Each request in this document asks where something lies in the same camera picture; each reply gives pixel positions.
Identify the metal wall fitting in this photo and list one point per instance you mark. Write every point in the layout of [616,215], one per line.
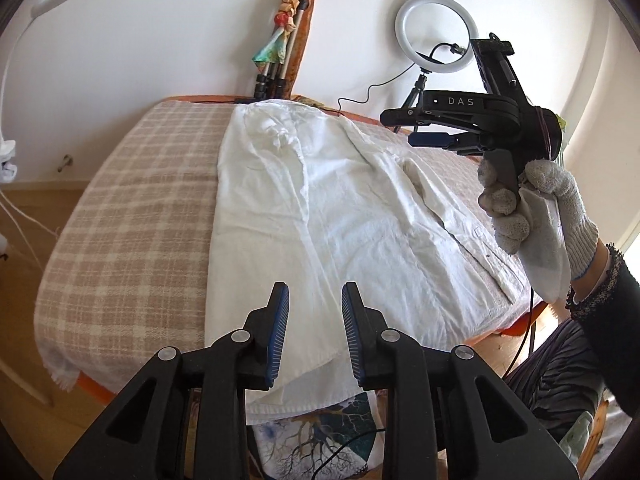
[65,163]

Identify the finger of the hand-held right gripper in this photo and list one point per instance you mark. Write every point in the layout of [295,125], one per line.
[430,140]
[405,117]

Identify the white cloth in hand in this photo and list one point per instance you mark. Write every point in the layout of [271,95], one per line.
[545,255]

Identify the beige plaid blanket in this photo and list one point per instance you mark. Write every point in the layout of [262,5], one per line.
[130,220]

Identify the person's right hand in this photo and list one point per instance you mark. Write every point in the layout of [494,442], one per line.
[560,195]

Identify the person's right forearm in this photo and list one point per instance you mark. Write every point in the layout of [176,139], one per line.
[612,310]

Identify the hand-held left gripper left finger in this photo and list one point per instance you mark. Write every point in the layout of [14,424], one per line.
[280,331]

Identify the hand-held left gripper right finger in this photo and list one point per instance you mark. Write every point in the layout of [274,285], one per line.
[352,331]

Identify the tree print cloth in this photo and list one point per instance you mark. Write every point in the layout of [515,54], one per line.
[295,435]

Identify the folded metal tripod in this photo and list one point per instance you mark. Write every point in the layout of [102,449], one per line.
[270,77]

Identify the grey striped skirt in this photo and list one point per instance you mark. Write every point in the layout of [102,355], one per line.
[560,375]

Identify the small colourful cloth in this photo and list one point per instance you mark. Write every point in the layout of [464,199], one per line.
[312,101]

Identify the colourful knotted scarf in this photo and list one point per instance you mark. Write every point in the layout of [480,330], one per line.
[282,25]

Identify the pale green cushion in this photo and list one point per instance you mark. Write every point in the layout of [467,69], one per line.
[582,435]

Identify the white shirt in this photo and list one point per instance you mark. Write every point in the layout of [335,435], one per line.
[310,240]

